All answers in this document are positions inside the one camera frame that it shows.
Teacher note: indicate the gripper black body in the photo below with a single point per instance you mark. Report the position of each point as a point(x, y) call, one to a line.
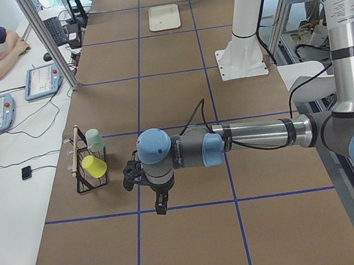
point(161, 189)

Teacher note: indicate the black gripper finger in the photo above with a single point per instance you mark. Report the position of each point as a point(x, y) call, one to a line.
point(161, 206)

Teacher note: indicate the green cup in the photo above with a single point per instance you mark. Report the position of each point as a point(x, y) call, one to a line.
point(94, 140)

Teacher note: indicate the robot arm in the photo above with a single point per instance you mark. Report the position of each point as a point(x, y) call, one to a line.
point(160, 154)

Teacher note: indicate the yellow cup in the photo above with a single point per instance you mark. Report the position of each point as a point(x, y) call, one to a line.
point(94, 166)

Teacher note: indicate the white tray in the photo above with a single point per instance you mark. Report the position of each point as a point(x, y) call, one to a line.
point(164, 17)

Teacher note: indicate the small black phone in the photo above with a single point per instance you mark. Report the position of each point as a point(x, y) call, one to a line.
point(26, 172)

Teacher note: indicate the far teach pendant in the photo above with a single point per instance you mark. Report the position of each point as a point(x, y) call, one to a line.
point(42, 81)

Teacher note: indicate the black computer mouse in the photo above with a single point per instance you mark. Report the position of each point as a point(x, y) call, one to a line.
point(47, 57)

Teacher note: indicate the black box with label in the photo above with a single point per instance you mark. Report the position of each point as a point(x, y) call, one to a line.
point(74, 38)

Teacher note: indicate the black keyboard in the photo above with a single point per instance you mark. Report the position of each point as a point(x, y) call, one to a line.
point(58, 34)

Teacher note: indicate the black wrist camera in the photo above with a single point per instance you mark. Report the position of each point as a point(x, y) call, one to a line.
point(133, 174)

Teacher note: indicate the black wire cup rack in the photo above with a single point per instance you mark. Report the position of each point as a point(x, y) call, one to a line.
point(85, 182)

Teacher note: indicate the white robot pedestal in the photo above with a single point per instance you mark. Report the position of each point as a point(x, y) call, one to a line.
point(243, 55)

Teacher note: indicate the aluminium frame post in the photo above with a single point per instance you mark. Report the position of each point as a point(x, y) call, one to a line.
point(29, 11)

